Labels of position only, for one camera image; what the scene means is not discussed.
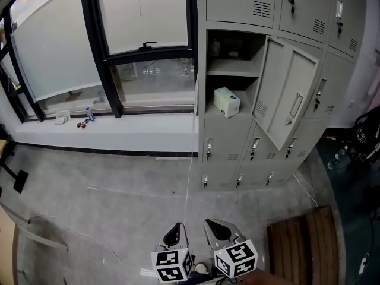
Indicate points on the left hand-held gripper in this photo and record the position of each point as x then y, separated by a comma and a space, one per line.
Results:
170, 264

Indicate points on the white power adapter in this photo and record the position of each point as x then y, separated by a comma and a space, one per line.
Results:
62, 117

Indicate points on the red tape roll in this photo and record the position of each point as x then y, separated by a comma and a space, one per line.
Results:
84, 126

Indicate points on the person's patterned clothing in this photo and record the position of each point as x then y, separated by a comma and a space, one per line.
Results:
193, 279

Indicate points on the small white box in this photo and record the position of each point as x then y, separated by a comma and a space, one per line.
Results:
234, 53

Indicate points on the black window frame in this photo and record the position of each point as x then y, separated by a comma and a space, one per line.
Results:
92, 25

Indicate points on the grey locker door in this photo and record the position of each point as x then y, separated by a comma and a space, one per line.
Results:
285, 85

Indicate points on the brown wooden pallet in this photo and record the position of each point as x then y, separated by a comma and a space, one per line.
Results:
300, 248

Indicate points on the white charger plug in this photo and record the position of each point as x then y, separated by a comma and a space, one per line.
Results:
363, 264

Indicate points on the white blue tissue pack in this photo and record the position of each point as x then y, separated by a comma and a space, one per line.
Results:
225, 101

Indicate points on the black table leg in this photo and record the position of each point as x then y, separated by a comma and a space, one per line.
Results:
19, 181

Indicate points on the black printed bag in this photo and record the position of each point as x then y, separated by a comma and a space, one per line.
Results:
366, 132

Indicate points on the clear plastic water bottle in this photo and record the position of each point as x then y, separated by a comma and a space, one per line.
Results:
337, 158

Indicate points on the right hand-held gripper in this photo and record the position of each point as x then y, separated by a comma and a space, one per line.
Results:
236, 260

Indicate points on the clear water bottle blue label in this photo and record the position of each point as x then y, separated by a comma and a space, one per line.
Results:
90, 115

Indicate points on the items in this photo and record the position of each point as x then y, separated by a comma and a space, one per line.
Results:
216, 47

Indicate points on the person's white shoe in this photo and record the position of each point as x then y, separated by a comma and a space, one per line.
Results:
202, 268

